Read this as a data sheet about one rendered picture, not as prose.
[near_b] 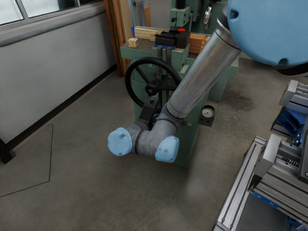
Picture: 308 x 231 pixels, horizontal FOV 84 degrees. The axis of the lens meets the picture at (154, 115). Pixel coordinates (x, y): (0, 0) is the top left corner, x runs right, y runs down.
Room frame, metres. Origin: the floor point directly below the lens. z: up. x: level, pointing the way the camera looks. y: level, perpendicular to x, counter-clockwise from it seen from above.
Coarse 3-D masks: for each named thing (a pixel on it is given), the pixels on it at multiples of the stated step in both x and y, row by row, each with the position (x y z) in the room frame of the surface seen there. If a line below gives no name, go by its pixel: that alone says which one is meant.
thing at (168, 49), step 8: (160, 48) 0.72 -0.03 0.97; (168, 48) 0.71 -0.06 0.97; (160, 56) 0.72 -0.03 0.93; (168, 56) 0.71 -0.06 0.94; (160, 72) 0.72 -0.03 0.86; (160, 80) 0.71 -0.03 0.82; (168, 80) 0.70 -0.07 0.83; (160, 96) 0.71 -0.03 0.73; (168, 96) 0.69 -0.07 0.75; (160, 104) 0.70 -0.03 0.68; (184, 120) 0.68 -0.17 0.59
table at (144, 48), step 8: (144, 40) 1.03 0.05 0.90; (120, 48) 0.93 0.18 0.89; (128, 48) 0.91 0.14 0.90; (136, 48) 0.91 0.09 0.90; (144, 48) 0.91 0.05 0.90; (128, 56) 0.91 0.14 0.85; (136, 56) 0.89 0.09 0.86; (144, 56) 0.87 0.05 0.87; (192, 56) 0.80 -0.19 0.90; (232, 64) 0.72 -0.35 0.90; (184, 72) 0.70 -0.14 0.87; (232, 72) 0.70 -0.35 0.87
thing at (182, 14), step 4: (176, 8) 0.98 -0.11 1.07; (180, 8) 0.98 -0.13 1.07; (184, 8) 0.98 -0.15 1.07; (188, 8) 1.00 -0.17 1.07; (172, 12) 0.94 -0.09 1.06; (176, 12) 0.93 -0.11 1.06; (180, 12) 0.92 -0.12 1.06; (184, 12) 0.93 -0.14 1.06; (188, 12) 1.01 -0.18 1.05; (172, 16) 0.94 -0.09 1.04; (176, 16) 0.93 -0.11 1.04; (180, 16) 0.92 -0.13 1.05; (184, 16) 0.94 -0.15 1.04; (188, 16) 1.02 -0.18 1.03; (176, 20) 0.93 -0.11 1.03; (180, 20) 0.92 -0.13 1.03; (184, 20) 0.94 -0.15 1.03; (188, 20) 1.03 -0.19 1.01; (172, 24) 0.94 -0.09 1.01; (176, 24) 0.93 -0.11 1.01; (180, 24) 0.92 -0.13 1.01; (184, 24) 0.95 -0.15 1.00
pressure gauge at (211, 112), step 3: (207, 105) 0.69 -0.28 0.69; (210, 105) 0.69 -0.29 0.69; (204, 108) 0.67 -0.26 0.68; (207, 108) 0.67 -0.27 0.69; (210, 108) 0.66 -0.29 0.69; (213, 108) 0.67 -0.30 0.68; (204, 111) 0.67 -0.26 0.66; (207, 111) 0.67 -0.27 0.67; (210, 111) 0.66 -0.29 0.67; (213, 111) 0.65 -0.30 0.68; (204, 114) 0.67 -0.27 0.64; (207, 114) 0.67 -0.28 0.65; (210, 114) 0.66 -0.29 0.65; (213, 114) 0.65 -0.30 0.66
